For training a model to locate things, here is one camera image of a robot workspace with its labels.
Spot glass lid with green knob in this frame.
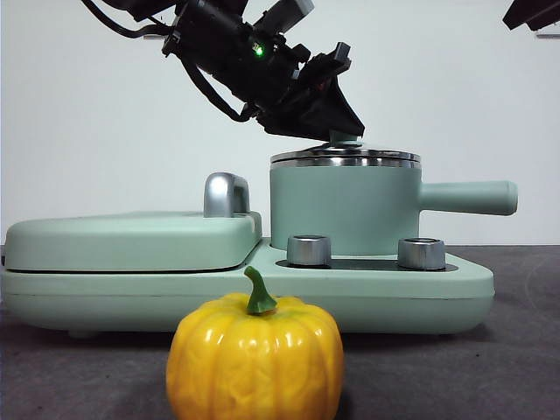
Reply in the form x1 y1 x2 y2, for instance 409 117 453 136
269 129 422 164

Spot yellow toy pumpkin green stem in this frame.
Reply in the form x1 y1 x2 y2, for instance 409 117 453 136
165 265 346 420

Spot silver control knob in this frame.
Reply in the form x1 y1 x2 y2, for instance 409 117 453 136
286 234 333 267
397 237 446 270

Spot mint green breakfast machine base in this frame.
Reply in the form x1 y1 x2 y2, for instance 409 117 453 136
0 238 497 340

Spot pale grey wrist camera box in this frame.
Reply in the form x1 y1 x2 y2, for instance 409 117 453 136
251 0 316 35

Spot mint green pot with handle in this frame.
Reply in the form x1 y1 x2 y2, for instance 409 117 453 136
268 157 519 258

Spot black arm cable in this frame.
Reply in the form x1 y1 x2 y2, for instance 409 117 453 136
80 0 176 39
178 56 259 123

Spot green grill cover silver handle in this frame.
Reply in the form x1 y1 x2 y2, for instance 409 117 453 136
3 172 263 273

